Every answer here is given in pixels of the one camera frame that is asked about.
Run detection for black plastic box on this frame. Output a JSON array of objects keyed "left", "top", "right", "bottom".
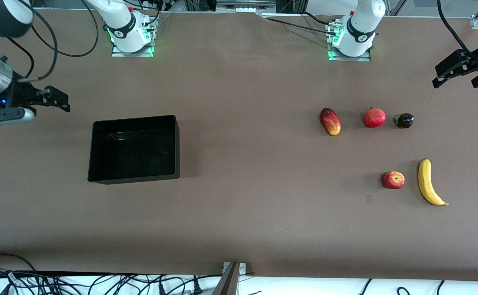
[{"left": 87, "top": 115, "right": 180, "bottom": 185}]

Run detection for yellow banana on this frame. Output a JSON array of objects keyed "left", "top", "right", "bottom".
[{"left": 418, "top": 159, "right": 449, "bottom": 207}]

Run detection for red apple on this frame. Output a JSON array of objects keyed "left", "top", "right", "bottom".
[{"left": 382, "top": 171, "right": 405, "bottom": 190}]

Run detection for dark purple mangosteen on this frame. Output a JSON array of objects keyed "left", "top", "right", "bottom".
[{"left": 394, "top": 113, "right": 415, "bottom": 129}]

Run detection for red pomegranate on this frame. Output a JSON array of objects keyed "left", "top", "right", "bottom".
[{"left": 364, "top": 107, "right": 387, "bottom": 128}]

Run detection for red yellow mango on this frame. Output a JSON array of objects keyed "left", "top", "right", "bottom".
[{"left": 320, "top": 107, "right": 341, "bottom": 136}]

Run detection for silver power strip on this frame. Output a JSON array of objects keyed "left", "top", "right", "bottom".
[{"left": 216, "top": 0, "right": 277, "bottom": 14}]

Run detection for aluminium profile bar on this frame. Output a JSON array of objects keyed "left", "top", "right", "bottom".
[{"left": 212, "top": 262, "right": 241, "bottom": 295}]

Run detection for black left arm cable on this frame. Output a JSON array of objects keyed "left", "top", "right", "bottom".
[{"left": 437, "top": 0, "right": 478, "bottom": 64}]

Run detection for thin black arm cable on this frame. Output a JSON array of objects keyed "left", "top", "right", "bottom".
[{"left": 7, "top": 37, "right": 34, "bottom": 79}]

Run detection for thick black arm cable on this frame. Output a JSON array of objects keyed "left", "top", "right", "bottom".
[{"left": 18, "top": 8, "right": 58, "bottom": 82}]

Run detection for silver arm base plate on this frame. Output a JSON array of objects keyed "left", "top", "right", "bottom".
[
  {"left": 328, "top": 23, "right": 372, "bottom": 62},
  {"left": 111, "top": 23, "right": 155, "bottom": 58}
]

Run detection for looped black arm cable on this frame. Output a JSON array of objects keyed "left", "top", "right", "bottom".
[{"left": 55, "top": 0, "right": 100, "bottom": 58}]

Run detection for short black table cable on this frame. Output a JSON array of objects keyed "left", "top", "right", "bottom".
[{"left": 303, "top": 11, "right": 332, "bottom": 24}]

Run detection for long black table cable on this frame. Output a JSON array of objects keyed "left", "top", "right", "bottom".
[{"left": 264, "top": 16, "right": 340, "bottom": 35}]

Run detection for arched black floor cable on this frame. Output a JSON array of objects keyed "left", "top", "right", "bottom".
[{"left": 0, "top": 253, "right": 39, "bottom": 274}]

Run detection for silver mounting bracket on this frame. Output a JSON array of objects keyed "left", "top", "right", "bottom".
[{"left": 222, "top": 261, "right": 248, "bottom": 276}]

